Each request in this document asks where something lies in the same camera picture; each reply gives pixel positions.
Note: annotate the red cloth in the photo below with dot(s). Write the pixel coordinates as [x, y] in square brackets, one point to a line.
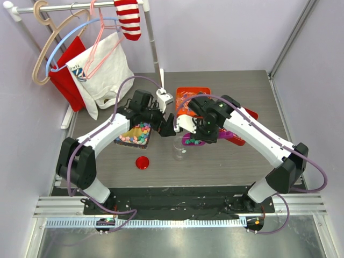
[62, 78]

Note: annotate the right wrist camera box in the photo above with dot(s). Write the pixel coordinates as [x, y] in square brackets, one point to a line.
[184, 122]

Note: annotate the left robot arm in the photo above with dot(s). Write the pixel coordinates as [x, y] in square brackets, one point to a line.
[77, 158]

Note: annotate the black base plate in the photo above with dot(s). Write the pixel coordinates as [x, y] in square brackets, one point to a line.
[188, 203]

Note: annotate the wooden clothes hanger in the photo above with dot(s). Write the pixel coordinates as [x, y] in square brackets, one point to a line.
[56, 29]

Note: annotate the clear plastic jar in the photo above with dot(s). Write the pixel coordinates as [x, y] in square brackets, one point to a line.
[179, 150]

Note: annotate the white clothes rack stand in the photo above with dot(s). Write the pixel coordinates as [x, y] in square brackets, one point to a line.
[15, 13]

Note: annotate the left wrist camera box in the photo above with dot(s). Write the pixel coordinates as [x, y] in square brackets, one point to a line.
[163, 99]

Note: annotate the red jar lid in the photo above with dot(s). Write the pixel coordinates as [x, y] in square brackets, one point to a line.
[142, 162]

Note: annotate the aluminium rail frame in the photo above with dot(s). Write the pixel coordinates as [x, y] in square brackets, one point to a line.
[296, 229]

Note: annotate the gold tin of star candies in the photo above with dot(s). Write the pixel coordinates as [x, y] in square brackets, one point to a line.
[137, 137]

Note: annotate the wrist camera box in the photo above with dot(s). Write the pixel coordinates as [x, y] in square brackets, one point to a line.
[163, 99]
[184, 122]

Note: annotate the white cloth bag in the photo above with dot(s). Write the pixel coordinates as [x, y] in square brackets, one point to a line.
[101, 90]

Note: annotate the pink wire hanger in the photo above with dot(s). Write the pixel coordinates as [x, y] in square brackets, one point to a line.
[88, 73]

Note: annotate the orange candy box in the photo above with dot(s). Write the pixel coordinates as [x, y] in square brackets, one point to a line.
[184, 92]

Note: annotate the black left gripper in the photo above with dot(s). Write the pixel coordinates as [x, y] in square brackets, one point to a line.
[165, 129]

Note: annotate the red white striped sock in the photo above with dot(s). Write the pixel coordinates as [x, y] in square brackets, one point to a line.
[128, 15]

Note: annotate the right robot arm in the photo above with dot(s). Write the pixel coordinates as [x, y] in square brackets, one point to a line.
[287, 159]

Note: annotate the purple plastic scoop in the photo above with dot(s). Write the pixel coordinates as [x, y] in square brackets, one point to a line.
[188, 140]

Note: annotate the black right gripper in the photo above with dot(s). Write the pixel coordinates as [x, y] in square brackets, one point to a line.
[213, 138]

